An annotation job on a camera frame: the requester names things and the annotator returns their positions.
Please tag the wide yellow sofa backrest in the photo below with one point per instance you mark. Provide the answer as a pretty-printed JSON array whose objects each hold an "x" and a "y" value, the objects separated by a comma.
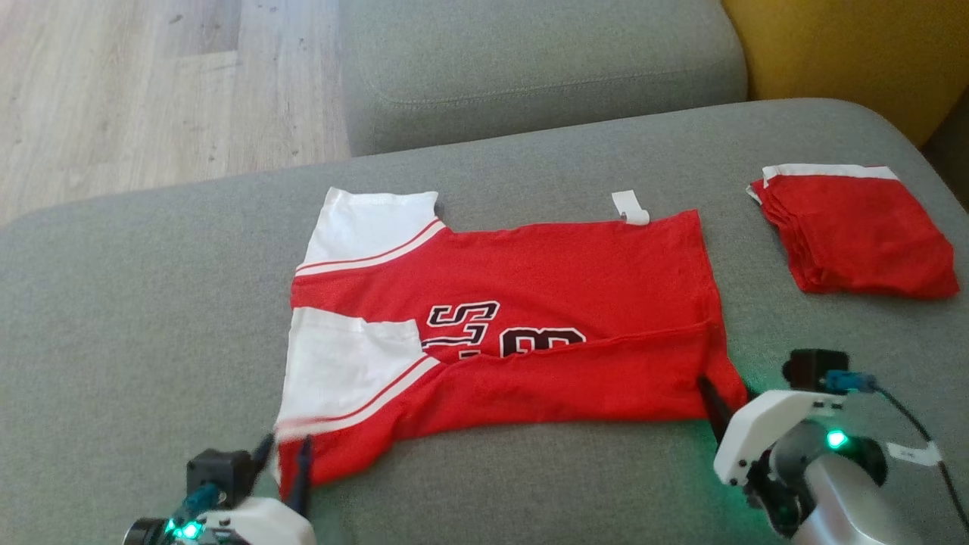
[{"x": 855, "y": 53}]

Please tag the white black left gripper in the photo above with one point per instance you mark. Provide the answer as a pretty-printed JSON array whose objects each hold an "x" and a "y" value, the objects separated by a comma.
[{"x": 265, "y": 526}]

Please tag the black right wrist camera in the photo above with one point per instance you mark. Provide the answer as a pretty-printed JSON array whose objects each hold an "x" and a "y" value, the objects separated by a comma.
[{"x": 810, "y": 367}]

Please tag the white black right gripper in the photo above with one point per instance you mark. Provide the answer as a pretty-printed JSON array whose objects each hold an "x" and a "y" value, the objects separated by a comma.
[{"x": 757, "y": 424}]

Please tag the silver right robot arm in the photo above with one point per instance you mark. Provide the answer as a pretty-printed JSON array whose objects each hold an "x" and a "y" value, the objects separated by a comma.
[{"x": 848, "y": 499}]

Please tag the red white-trimmed shorts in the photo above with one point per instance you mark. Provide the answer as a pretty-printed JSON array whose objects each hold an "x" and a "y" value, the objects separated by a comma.
[{"x": 855, "y": 235}]

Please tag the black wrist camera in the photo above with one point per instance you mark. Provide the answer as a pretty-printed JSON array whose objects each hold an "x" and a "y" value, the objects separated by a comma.
[
  {"x": 810, "y": 367},
  {"x": 219, "y": 473}
]

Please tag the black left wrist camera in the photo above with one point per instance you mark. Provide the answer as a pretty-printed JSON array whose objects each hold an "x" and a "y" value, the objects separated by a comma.
[{"x": 219, "y": 473}]

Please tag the red white jersey shirt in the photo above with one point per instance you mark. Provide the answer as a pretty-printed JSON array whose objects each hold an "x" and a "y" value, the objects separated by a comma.
[{"x": 568, "y": 272}]

